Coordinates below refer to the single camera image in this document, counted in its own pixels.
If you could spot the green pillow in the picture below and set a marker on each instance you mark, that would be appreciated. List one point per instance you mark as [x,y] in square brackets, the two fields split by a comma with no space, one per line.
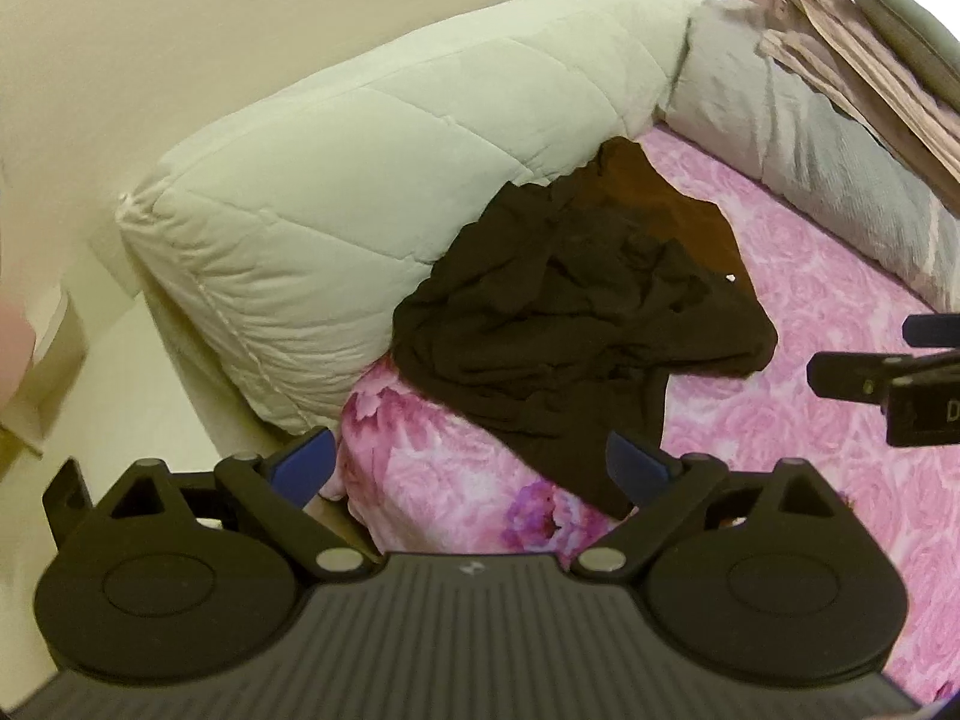
[915,30]

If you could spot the brown garment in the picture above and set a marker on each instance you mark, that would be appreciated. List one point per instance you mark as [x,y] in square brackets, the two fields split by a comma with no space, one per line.
[675,202]

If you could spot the beige striped folded blanket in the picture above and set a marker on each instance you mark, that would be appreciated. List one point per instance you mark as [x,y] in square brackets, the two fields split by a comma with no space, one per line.
[885,82]

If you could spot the white quilted duvet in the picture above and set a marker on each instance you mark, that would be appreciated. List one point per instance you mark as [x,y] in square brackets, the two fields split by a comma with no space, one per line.
[375,165]

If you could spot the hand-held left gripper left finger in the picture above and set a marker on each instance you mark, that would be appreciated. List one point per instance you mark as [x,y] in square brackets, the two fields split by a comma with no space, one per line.
[304,457]

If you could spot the grey folded blanket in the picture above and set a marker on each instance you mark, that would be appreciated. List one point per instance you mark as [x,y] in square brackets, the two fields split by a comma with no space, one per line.
[810,142]

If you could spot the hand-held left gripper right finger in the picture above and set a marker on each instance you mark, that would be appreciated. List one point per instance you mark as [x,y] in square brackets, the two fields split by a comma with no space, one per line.
[634,461]

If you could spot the pink cloth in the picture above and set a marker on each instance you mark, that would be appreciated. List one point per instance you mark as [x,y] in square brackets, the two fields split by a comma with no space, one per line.
[13,352]

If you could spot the black garment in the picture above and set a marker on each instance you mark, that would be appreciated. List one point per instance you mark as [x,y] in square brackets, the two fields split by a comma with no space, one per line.
[562,300]

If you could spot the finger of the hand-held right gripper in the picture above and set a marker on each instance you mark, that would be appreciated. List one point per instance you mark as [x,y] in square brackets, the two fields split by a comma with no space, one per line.
[934,331]
[847,375]

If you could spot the pink floral blanket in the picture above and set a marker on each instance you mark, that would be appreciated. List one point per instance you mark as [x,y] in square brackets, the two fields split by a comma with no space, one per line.
[810,300]

